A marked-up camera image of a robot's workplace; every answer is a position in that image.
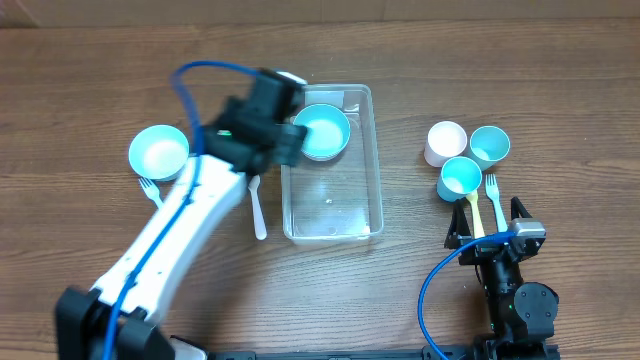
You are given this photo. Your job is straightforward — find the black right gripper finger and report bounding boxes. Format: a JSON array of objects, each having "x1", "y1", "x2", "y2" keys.
[
  {"x1": 444, "y1": 202, "x2": 473, "y2": 249},
  {"x1": 510, "y1": 196, "x2": 532, "y2": 220}
]

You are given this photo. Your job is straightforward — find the green plastic bowl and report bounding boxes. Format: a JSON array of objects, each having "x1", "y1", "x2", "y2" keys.
[{"x1": 292, "y1": 104, "x2": 351, "y2": 161}]

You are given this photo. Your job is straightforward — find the light blue plastic bowl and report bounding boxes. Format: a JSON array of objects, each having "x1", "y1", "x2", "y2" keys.
[{"x1": 128, "y1": 125, "x2": 190, "y2": 181}]

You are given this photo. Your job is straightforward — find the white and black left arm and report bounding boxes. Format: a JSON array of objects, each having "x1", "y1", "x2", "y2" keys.
[{"x1": 54, "y1": 64, "x2": 307, "y2": 360}]

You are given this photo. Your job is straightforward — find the clear plastic container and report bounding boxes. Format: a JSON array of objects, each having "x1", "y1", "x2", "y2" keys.
[{"x1": 281, "y1": 84, "x2": 384, "y2": 245}]

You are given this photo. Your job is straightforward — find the yellow plastic utensil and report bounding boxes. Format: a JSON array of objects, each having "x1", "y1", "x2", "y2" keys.
[{"x1": 466, "y1": 190, "x2": 485, "y2": 238}]

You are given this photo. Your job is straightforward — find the green plastic cup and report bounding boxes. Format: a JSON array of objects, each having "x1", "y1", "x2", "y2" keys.
[{"x1": 468, "y1": 126, "x2": 511, "y2": 171}]

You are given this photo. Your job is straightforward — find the pink plastic cup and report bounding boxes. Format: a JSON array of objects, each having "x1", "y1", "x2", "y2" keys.
[{"x1": 424, "y1": 121, "x2": 468, "y2": 167}]

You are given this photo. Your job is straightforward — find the white plastic spoon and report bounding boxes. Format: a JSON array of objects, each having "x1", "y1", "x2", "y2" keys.
[{"x1": 248, "y1": 175, "x2": 267, "y2": 240}]

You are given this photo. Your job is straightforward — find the light blue plastic fork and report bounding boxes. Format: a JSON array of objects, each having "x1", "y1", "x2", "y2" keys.
[{"x1": 138, "y1": 177, "x2": 163, "y2": 208}]

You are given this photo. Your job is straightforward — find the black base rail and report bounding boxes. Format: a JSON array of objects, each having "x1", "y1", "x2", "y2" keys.
[{"x1": 204, "y1": 342, "x2": 561, "y2": 360}]

